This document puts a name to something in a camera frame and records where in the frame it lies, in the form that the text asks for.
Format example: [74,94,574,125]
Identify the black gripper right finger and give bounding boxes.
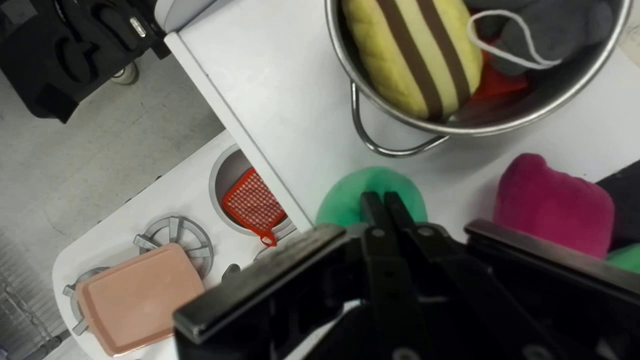
[385,189,640,360]

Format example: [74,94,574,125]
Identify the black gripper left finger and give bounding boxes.
[173,189,418,360]

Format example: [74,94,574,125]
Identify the green round plush toy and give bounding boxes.
[315,165,430,228]

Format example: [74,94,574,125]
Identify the pink tulip plush toy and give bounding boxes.
[495,151,640,276]

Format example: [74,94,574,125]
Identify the orange mesh pot holder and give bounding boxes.
[220,165,290,248]

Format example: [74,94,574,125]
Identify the orange red toy block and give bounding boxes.
[458,46,537,116]

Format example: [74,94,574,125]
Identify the silver metal pot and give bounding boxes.
[325,0,635,160]

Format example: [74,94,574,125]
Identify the white toy kitchen set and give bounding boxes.
[50,0,640,360]

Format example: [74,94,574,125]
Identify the yellow brown striped plush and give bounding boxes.
[340,0,484,121]

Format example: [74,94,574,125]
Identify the black stove plate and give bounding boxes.
[596,158,640,248]

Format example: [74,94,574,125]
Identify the grey round burner grate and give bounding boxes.
[132,213,217,278]
[62,265,112,335]

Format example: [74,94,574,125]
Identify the pink plastic tray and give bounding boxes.
[74,241,206,357]

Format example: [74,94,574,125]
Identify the black foam tool case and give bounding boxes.
[0,0,169,125]

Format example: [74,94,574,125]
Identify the grey cloth with white cord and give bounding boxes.
[467,0,619,72]

